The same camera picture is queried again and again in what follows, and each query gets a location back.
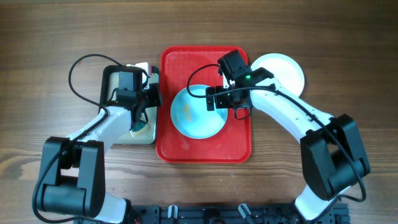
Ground yellow green sponge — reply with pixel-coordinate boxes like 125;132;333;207
130;120;149;137

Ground light blue plate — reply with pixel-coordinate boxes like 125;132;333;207
170;88;228;139

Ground white plate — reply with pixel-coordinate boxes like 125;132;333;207
251;53;305;97

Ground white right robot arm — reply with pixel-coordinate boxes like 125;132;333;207
206;50;370;223

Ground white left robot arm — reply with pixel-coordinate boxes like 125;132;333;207
32;66;162;223

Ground red plastic tray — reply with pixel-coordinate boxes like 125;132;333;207
155;45;252;164

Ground black water basin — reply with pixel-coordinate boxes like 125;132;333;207
99;65;160;145

